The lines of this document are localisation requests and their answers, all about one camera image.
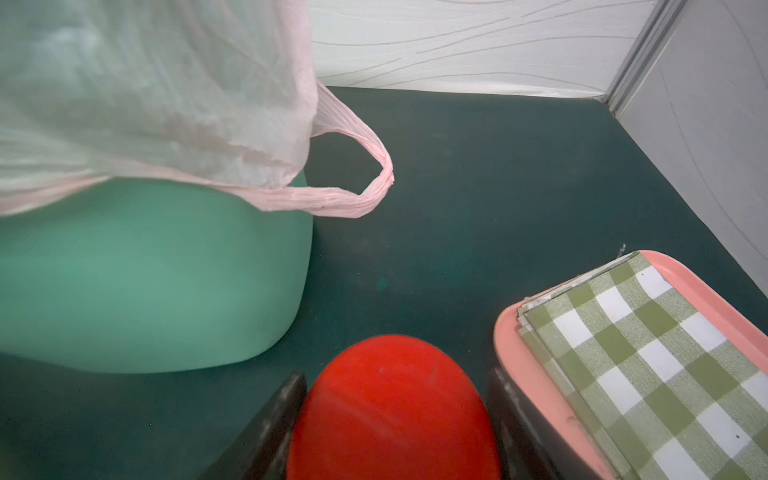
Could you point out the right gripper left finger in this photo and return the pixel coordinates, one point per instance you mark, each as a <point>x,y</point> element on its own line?
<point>260,451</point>

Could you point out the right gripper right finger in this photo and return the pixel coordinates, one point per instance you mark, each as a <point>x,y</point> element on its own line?
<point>529,447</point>

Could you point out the red jar lid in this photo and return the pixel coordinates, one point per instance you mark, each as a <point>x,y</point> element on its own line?
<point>393,407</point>

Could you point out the mint green trash bin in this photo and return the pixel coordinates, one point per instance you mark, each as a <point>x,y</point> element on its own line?
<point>140,276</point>

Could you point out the pink tray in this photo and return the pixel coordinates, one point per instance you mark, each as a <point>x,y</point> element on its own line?
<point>521,365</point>

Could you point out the green checkered cloth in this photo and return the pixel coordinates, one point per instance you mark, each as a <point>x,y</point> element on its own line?
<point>661,391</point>

